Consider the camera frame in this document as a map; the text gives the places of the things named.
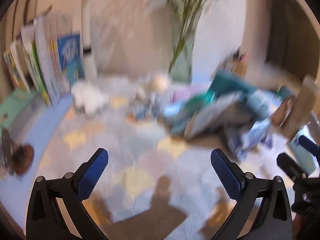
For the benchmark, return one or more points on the light green tissue pack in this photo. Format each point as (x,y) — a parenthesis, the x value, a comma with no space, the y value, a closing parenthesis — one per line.
(307,163)

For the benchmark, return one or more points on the white desk lamp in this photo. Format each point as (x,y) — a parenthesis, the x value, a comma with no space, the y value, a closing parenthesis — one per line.
(87,42)

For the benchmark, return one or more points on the row of standing books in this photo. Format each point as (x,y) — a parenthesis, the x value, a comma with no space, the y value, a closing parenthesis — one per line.
(37,62)

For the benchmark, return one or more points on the white plush toy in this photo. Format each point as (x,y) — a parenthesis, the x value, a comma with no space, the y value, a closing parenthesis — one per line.
(88,98)

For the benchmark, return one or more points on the woven pen holder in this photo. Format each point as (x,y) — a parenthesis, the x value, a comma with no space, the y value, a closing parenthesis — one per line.
(239,66)

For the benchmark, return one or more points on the blue white patterned cloth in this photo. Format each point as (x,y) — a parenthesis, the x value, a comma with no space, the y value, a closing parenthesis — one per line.
(252,136)

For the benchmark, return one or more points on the brown leather bag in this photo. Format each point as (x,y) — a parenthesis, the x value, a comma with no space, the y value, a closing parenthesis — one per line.
(283,111)

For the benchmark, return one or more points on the glass vase with flowers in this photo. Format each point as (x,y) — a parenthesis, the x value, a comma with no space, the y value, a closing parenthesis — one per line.
(190,2)

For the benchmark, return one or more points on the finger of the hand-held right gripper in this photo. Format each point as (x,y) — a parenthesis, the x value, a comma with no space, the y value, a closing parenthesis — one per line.
(290,165)
(310,145)

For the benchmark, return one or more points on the green cover book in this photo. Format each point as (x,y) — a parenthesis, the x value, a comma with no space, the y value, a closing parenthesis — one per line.
(17,105)

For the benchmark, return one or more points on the brown round object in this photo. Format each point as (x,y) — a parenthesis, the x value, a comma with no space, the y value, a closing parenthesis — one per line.
(23,158)

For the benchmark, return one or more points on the blue gingham plush bear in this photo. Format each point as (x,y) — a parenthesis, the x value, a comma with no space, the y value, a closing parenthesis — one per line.
(152,92)

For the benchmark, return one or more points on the fan pattern table mat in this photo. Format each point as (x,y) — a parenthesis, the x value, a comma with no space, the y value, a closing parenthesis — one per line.
(140,135)

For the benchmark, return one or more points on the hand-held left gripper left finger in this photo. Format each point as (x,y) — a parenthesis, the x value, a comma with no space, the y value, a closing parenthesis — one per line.
(93,170)

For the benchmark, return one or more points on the blue cover book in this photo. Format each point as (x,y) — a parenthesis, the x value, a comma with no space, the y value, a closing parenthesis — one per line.
(71,55)

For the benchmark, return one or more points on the teal towel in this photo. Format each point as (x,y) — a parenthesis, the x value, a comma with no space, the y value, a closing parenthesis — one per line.
(225,82)

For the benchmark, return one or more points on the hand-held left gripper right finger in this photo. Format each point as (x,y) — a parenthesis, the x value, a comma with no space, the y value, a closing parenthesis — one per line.
(226,175)

